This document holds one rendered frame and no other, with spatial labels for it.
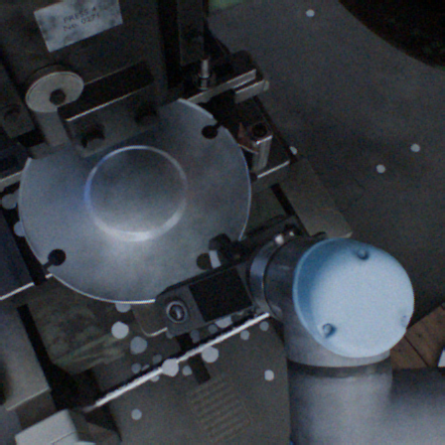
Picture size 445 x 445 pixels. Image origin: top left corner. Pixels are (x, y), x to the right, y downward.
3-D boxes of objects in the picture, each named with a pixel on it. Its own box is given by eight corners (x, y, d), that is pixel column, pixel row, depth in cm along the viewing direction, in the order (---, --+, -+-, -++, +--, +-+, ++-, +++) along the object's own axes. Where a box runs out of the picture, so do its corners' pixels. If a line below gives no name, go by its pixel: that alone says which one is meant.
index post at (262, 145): (268, 165, 89) (275, 132, 80) (249, 174, 89) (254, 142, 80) (258, 150, 90) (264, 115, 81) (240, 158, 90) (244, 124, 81)
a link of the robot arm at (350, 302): (315, 379, 40) (307, 244, 39) (263, 343, 50) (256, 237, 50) (428, 366, 41) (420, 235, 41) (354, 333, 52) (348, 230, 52)
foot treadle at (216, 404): (252, 425, 133) (253, 424, 128) (210, 449, 131) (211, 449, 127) (135, 199, 151) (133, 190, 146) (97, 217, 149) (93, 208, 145)
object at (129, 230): (147, 56, 86) (146, 53, 86) (297, 197, 79) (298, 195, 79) (-28, 187, 79) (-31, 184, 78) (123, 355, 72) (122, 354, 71)
